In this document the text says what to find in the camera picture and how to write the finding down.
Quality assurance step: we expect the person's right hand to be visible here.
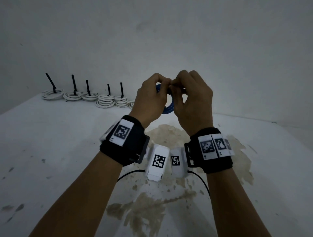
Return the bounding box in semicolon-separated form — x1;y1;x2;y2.
169;70;214;137

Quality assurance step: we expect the person's left hand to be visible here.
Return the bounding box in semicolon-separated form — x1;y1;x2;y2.
128;73;173;129

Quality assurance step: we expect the blue cable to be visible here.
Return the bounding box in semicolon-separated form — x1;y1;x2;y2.
156;84;186;115

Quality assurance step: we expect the short white cable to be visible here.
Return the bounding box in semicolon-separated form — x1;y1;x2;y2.
96;94;115;108
81;92;99;102
41;89;65;101
114;96;129;108
63;91;83;102

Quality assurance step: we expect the person's right forearm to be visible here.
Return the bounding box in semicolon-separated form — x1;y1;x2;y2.
206;168;272;237

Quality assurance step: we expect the person's left forearm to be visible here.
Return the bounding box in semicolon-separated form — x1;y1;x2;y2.
29;151;123;237

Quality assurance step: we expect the white checkered marker tag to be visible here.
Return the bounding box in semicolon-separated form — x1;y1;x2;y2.
99;119;134;146
198;133;235;160

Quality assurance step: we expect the black wrist strap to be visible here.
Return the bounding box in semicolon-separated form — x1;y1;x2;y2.
184;127;233;174
99;115;150;167

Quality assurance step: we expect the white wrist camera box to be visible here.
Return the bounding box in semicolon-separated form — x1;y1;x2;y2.
170;147;189;178
144;144;170;182

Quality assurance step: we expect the black camera cable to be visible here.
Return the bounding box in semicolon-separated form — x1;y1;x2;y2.
187;171;210;196
117;170;146;182

